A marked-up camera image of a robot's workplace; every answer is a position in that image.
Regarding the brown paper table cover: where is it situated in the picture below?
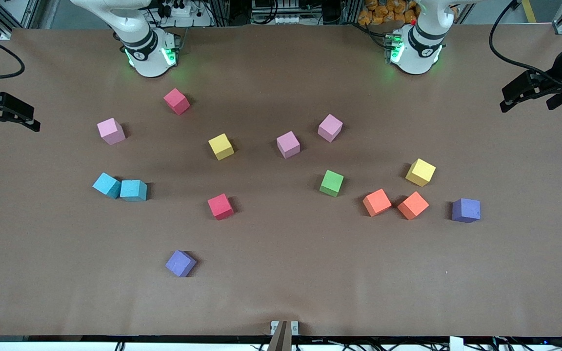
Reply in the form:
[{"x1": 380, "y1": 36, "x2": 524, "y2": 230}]
[{"x1": 0, "y1": 23, "x2": 562, "y2": 338}]

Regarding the orange packaged goods pile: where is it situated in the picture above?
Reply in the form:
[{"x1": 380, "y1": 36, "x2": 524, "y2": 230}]
[{"x1": 358, "y1": 0, "x2": 419, "y2": 26}]

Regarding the black table edge rail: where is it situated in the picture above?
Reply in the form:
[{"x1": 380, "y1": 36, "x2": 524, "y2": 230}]
[{"x1": 0, "y1": 334, "x2": 562, "y2": 343}]

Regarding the orange foam cube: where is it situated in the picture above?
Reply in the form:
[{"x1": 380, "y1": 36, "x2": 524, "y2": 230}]
[
  {"x1": 397, "y1": 191, "x2": 430, "y2": 220},
  {"x1": 362, "y1": 188, "x2": 393, "y2": 217}
]

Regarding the pink foam cube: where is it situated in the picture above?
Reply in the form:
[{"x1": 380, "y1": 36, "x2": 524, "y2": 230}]
[
  {"x1": 276, "y1": 131, "x2": 301, "y2": 159},
  {"x1": 97, "y1": 117, "x2": 126, "y2": 145},
  {"x1": 318, "y1": 114, "x2": 344, "y2": 143}
]

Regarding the red foam cube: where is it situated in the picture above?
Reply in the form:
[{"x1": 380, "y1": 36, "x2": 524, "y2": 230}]
[
  {"x1": 163, "y1": 88, "x2": 191, "y2": 116},
  {"x1": 207, "y1": 193, "x2": 235, "y2": 221}
]

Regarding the small metal bracket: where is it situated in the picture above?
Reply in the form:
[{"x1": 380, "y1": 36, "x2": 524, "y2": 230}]
[{"x1": 270, "y1": 320, "x2": 300, "y2": 336}]

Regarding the cyan foam cube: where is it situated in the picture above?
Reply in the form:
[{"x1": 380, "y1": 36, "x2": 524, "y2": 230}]
[
  {"x1": 92, "y1": 173, "x2": 122, "y2": 199},
  {"x1": 120, "y1": 179, "x2": 148, "y2": 202}
]

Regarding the white equipment rack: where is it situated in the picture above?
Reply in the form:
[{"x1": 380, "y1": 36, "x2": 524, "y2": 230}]
[{"x1": 251, "y1": 0, "x2": 307, "y2": 25}]

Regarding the white power strip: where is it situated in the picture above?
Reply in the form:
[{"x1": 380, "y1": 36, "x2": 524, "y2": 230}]
[{"x1": 157, "y1": 2, "x2": 199, "y2": 19}]

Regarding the purple foam cube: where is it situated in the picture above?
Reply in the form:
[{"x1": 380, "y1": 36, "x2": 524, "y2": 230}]
[
  {"x1": 165, "y1": 250, "x2": 198, "y2": 278},
  {"x1": 452, "y1": 198, "x2": 482, "y2": 224}
]

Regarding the yellow foam cube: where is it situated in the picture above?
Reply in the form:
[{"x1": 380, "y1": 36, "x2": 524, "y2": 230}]
[
  {"x1": 405, "y1": 158, "x2": 437, "y2": 187},
  {"x1": 208, "y1": 133, "x2": 235, "y2": 161}
]

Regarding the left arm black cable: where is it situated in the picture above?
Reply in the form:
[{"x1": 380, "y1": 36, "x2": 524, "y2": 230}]
[{"x1": 488, "y1": 0, "x2": 562, "y2": 88}]

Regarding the green foam cube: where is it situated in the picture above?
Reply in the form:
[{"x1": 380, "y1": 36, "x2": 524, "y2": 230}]
[{"x1": 319, "y1": 170, "x2": 345, "y2": 197}]

